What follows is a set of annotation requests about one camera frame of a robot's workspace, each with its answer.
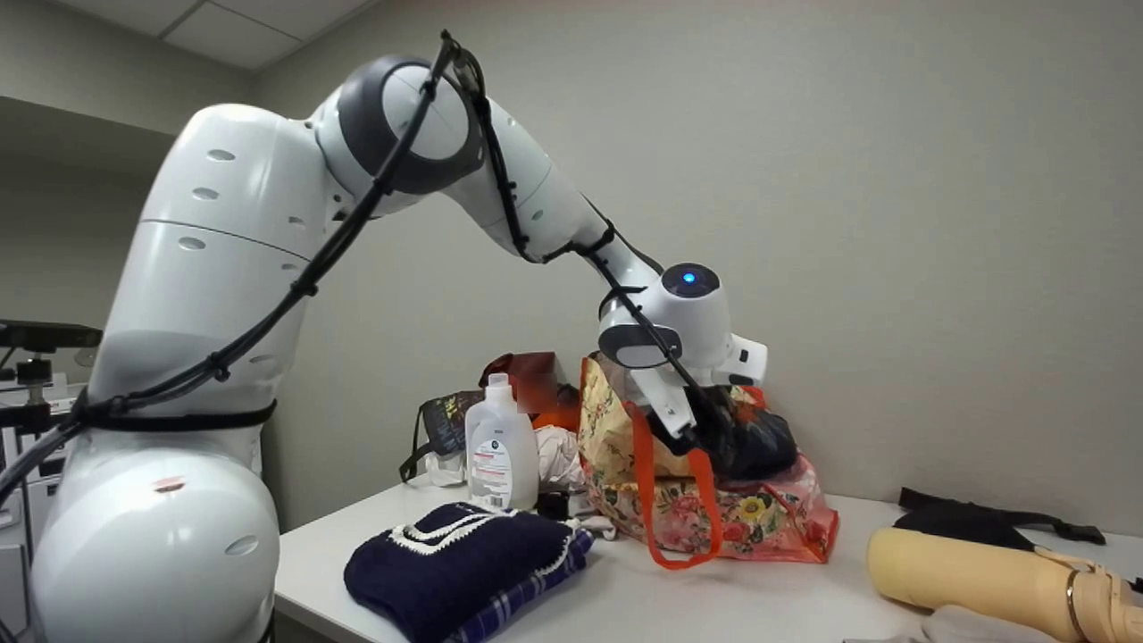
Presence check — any black tote bag colourful text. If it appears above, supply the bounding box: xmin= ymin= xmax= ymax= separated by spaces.
xmin=395 ymin=391 xmax=485 ymax=485

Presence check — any navy sweater with white trim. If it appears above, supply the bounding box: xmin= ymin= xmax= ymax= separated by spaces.
xmin=342 ymin=499 xmax=579 ymax=643

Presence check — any dark navy garment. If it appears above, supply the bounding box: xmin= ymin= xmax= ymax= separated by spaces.
xmin=701 ymin=398 xmax=799 ymax=481

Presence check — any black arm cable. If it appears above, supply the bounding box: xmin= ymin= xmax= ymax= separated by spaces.
xmin=0 ymin=31 xmax=719 ymax=505

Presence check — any gold bracelet ring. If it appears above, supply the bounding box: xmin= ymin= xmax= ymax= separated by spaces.
xmin=1066 ymin=567 xmax=1092 ymax=643

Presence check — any red paper bag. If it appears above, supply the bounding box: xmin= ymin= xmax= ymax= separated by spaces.
xmin=478 ymin=349 xmax=585 ymax=437

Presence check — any black cloth strip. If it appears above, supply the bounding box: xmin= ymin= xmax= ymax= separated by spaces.
xmin=893 ymin=485 xmax=1115 ymax=554

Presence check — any floral bag with orange handles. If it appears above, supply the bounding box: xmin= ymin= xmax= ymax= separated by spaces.
xmin=579 ymin=355 xmax=843 ymax=571

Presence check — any blue plaid shirt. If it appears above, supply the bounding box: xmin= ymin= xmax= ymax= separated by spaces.
xmin=442 ymin=530 xmax=601 ymax=643

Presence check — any black camera stand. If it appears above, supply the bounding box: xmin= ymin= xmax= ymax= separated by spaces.
xmin=0 ymin=318 xmax=108 ymax=478

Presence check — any white crumpled cloth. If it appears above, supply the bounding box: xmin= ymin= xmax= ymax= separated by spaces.
xmin=531 ymin=425 xmax=594 ymax=494

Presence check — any white detergent jug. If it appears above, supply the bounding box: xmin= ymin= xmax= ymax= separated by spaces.
xmin=462 ymin=372 xmax=543 ymax=517

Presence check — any beige rolled cylinder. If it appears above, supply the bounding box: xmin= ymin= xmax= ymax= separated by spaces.
xmin=867 ymin=527 xmax=1143 ymax=643

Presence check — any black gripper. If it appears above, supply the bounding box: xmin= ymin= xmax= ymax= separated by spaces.
xmin=682 ymin=381 xmax=745 ymax=456

